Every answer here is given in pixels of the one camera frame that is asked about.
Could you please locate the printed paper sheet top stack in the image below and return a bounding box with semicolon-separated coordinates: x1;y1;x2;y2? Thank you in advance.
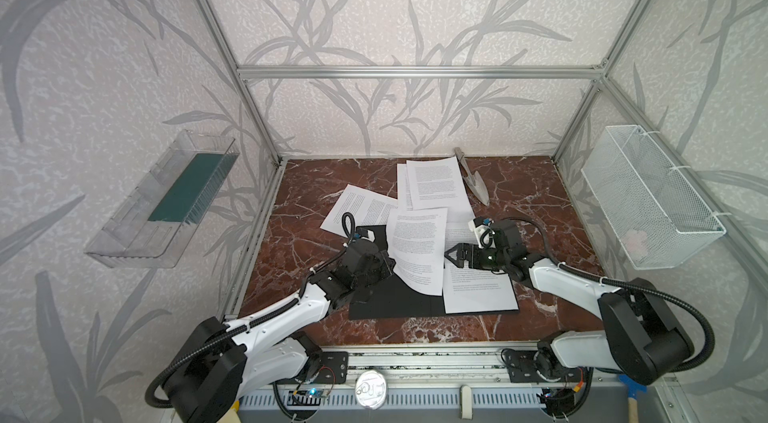
386;208;447;296

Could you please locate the black folder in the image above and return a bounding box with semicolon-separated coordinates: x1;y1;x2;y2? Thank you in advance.
347;223;521;321

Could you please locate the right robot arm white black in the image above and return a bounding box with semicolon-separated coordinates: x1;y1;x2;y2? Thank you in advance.
444;217;716;385

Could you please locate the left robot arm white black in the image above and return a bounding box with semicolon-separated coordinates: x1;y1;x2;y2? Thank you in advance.
145;239;395;422

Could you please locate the metal garden trowel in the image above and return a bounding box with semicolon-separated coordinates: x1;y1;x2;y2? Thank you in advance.
454;147;490;206

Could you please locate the printed paper sheet under stack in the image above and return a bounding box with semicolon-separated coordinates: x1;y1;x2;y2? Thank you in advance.
397;157;474;224

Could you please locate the round metal can lid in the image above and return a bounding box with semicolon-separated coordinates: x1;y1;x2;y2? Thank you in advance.
354;370;388;410

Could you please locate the pink object in basket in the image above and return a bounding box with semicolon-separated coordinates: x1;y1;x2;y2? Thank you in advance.
621;229;648;262

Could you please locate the green circuit board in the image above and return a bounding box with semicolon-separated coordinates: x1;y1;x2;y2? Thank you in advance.
287;386;333;408

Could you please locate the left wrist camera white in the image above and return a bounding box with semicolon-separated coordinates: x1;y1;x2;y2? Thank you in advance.
349;226;379;244

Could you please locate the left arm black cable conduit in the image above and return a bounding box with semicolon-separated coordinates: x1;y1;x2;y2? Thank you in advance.
143;211;361;409

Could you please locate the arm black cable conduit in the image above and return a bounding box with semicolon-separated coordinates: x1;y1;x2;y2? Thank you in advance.
497;215;716;373
143;211;361;409

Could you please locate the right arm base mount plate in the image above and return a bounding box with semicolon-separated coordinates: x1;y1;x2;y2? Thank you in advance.
500;348;582;384

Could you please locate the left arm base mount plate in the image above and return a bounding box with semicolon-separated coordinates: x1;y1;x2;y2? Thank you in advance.
298;351;349;385

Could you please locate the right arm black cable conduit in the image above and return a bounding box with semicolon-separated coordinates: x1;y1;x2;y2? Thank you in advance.
497;215;716;373

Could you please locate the white wire mesh basket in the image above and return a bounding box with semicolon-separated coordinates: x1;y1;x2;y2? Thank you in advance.
582;125;727;270

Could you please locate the blue shovel wooden handle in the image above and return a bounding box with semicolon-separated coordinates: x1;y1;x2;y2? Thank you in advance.
618;374;647;423

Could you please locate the clear plastic wall tray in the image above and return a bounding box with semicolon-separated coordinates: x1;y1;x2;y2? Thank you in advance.
85;130;240;269

